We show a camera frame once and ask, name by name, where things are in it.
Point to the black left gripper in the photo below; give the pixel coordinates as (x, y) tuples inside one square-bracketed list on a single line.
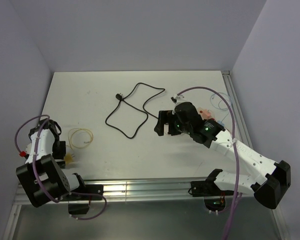
[(62, 151)]

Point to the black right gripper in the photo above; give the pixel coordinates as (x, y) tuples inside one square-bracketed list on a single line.
[(165, 116)]

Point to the yellow charger plug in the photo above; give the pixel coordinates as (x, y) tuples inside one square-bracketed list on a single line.
[(69, 158)]

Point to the pink charger plug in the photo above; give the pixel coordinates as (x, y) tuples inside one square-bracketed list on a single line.
[(204, 113)]

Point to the blue charger plug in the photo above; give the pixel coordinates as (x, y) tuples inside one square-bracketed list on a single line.
[(221, 123)]

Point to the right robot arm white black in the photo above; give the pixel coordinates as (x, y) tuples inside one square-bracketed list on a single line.
[(256, 175)]

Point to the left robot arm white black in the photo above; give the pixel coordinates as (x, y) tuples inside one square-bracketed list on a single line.
[(42, 176)]

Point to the beige power strip red sockets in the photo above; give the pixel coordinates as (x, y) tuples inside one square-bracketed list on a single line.
[(210, 112)]

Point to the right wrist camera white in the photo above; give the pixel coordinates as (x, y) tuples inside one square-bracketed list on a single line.
[(178, 99)]

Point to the left wrist camera grey red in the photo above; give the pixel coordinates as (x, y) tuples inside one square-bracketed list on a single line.
[(26, 152)]

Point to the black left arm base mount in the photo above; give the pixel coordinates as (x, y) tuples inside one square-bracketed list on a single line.
[(88, 193)]

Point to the aluminium frame rail front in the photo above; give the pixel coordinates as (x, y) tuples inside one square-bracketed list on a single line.
[(129, 190)]

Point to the aluminium side rail right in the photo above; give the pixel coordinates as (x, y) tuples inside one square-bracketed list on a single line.
[(240, 122)]

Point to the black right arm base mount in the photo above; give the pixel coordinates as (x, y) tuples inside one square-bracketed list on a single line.
[(214, 198)]

